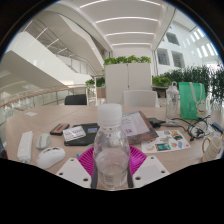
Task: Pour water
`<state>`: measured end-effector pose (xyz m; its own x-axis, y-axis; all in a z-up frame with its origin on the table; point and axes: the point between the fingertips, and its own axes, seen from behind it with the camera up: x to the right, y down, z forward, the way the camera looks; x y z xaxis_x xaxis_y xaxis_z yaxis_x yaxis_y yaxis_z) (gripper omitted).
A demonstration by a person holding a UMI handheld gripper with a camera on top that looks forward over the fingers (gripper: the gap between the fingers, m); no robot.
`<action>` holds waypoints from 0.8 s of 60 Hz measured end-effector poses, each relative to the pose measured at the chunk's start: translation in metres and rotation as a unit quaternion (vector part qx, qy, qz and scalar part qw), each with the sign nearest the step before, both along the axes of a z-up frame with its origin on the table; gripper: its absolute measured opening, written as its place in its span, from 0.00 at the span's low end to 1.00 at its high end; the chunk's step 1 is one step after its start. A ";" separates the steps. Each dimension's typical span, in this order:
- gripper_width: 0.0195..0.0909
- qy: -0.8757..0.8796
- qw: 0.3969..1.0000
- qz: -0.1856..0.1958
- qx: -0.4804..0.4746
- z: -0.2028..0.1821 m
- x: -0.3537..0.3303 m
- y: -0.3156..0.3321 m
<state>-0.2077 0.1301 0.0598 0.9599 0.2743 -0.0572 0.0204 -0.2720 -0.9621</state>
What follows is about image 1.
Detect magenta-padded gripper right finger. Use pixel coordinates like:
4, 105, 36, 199
128, 145, 170, 188

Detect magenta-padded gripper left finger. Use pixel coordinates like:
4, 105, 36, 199
55, 146, 98, 189

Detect clear plastic water bottle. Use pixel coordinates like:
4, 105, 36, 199
92, 103, 132, 191

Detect white computer mouse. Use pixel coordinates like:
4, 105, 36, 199
36, 146, 67, 170

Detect colourful sticker sheet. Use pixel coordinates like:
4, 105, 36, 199
140, 129, 192, 154

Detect white printed card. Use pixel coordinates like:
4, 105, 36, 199
62, 125, 87, 143

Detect black notebook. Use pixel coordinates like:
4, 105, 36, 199
63, 122, 100, 147

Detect open booklet with brown cover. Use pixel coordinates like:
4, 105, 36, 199
120, 110, 160, 146

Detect black power adapter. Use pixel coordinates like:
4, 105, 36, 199
146, 117, 166, 129

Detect white power adapter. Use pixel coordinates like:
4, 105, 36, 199
163, 120, 184, 128

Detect white power strip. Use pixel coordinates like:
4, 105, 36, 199
16, 130, 34, 164

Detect white paper note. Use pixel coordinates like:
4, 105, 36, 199
24, 111, 39, 118

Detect tall clear tumbler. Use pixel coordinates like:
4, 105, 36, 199
165, 81, 180, 126

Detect black office chair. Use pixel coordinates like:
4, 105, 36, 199
64, 94, 88, 106

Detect green tote bag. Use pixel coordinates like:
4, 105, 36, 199
178, 81, 207, 121

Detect planter with green shrubs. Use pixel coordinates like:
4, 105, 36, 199
152, 75, 173, 88

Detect small potted plants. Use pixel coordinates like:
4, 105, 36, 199
84, 77, 106, 88

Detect white cabinet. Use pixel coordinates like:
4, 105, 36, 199
104, 62, 153, 106

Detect row of dark green trees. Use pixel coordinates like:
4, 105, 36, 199
164, 63, 224, 104

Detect bushy light green plants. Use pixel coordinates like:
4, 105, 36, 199
103, 54, 152, 66

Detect ceiling light strips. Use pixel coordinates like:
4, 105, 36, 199
79, 0, 161, 48

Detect tangled black cables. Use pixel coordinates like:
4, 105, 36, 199
171, 114, 214, 142

